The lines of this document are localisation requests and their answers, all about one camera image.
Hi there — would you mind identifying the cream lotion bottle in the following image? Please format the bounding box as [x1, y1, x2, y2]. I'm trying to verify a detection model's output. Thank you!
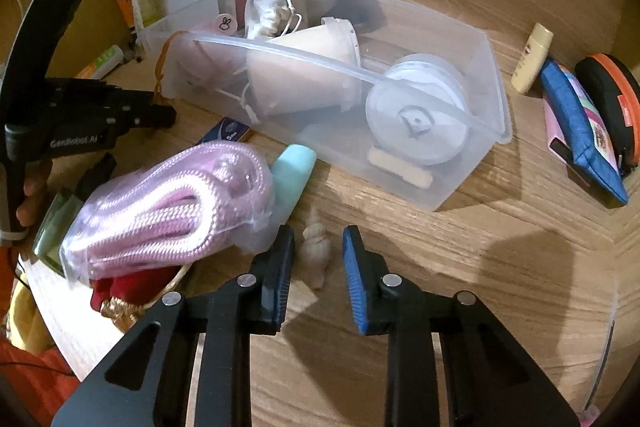
[511, 23, 555, 95]

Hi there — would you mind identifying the pink flat pouch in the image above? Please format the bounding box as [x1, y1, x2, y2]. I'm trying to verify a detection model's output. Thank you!
[542, 99, 598, 190]

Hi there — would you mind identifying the green glass bottle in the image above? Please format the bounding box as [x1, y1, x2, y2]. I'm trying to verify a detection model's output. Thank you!
[32, 153, 118, 270]

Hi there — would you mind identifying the black orange zip case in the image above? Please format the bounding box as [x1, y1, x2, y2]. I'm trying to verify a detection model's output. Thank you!
[574, 53, 640, 178]

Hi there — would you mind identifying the person's left hand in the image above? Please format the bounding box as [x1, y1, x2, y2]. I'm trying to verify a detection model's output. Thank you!
[16, 158, 54, 228]

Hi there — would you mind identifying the yellow cloth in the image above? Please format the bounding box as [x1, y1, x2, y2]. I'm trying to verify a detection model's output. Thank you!
[6, 279, 53, 355]

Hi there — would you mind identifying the pink rope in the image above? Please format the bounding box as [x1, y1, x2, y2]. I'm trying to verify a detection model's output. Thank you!
[59, 142, 276, 283]

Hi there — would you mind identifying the pink fluffy item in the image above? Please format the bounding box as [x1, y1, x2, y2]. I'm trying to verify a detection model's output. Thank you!
[577, 407, 606, 427]

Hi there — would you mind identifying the green white tube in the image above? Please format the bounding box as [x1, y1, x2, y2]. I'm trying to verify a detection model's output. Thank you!
[75, 45, 125, 80]

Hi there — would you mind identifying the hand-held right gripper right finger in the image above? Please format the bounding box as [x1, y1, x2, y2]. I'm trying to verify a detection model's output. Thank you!
[342, 225, 583, 427]

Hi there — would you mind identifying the orange cloth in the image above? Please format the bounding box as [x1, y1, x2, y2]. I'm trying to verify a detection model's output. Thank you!
[0, 339, 83, 427]

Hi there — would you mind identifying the pink round device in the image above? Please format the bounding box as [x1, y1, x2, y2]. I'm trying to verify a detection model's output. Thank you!
[170, 12, 246, 98]

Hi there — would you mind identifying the teal tube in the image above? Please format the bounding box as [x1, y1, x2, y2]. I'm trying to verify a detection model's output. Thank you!
[272, 143, 317, 220]

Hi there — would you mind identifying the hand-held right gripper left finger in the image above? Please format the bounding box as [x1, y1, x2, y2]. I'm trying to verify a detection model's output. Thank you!
[50, 224, 296, 427]

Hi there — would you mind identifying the cream small bar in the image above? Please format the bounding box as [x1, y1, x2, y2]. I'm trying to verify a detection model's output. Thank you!
[369, 147, 433, 192]

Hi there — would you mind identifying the cream seashell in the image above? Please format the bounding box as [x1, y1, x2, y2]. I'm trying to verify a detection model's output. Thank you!
[300, 209, 333, 290]

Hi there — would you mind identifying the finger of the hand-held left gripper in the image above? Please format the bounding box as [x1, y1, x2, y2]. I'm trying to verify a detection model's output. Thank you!
[127, 104, 177, 130]
[107, 89, 166, 110]

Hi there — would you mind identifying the red gift box gold bow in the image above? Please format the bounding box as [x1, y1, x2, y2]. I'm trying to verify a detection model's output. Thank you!
[90, 264, 193, 333]

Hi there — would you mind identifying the tall white plastic jar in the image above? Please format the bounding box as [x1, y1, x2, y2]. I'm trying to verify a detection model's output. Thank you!
[246, 18, 366, 120]

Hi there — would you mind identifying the round white plastic jar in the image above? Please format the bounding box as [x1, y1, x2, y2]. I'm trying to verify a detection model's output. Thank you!
[365, 53, 473, 166]

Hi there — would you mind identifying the blue small packet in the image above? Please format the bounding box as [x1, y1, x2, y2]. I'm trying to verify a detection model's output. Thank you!
[197, 117, 253, 148]

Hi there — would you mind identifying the clear plastic storage box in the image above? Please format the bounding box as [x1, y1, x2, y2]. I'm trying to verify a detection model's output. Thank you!
[141, 0, 513, 212]

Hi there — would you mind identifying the white drawstring bag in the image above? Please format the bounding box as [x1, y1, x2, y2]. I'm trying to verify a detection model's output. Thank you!
[244, 0, 307, 40]

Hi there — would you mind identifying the blue patchwork pencil case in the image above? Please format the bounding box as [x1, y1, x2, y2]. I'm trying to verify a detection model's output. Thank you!
[540, 58, 630, 208]

